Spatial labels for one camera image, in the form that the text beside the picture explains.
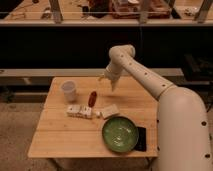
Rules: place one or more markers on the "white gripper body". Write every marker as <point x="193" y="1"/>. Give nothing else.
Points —
<point x="111" y="72"/>

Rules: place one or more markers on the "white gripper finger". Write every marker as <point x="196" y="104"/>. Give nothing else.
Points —
<point x="113" y="86"/>

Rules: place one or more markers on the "red pepper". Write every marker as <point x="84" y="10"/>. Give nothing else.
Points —
<point x="92" y="99"/>

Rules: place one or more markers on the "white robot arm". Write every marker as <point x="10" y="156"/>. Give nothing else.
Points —
<point x="183" y="132"/>

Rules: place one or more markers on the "beige sponge block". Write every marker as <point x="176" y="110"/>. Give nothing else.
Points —
<point x="109" y="111"/>

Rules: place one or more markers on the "translucent plastic cup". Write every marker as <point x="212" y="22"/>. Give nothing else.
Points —
<point x="69" y="90"/>

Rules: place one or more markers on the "wooden folding table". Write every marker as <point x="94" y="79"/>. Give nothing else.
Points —
<point x="68" y="138"/>

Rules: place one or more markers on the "green round plate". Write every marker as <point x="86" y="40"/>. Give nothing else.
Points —
<point x="120" y="134"/>

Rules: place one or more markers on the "black flat rectangular object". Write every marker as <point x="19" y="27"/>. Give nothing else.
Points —
<point x="141" y="144"/>

